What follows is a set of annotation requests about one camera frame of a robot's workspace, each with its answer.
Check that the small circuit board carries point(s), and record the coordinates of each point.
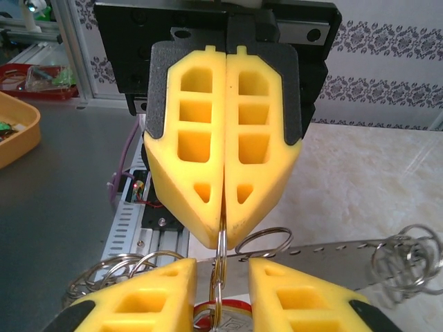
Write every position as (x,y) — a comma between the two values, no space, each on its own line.
(138,183)

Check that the aluminium frame post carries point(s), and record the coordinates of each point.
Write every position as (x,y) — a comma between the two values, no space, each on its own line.
(74,52)

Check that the perforated metal keyring strip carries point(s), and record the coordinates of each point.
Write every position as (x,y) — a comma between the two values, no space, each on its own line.
(328,263)

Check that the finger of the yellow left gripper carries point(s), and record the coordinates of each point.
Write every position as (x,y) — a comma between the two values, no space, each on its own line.
(162,162)
(277,162)

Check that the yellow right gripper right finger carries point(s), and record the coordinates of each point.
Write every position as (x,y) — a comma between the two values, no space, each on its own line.
(266,276)

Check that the yellow plastic tray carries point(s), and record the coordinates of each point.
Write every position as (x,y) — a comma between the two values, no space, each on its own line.
(17,145)

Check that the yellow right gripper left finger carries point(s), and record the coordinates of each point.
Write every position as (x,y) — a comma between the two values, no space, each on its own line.
(166,276)

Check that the clear plastic box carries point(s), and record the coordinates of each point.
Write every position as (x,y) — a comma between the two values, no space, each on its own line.
(45,79)

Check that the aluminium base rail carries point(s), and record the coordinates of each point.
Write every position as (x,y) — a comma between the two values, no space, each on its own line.
(166,242)

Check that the red plastic tray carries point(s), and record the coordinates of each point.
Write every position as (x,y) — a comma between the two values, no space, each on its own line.
(52,96)

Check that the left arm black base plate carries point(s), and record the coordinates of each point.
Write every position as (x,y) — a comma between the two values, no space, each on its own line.
(159,214)

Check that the green black small parts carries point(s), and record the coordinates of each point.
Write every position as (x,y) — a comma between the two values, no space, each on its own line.
(5,129)

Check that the white plastic stand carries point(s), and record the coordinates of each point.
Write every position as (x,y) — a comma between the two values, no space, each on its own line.
(31,17)

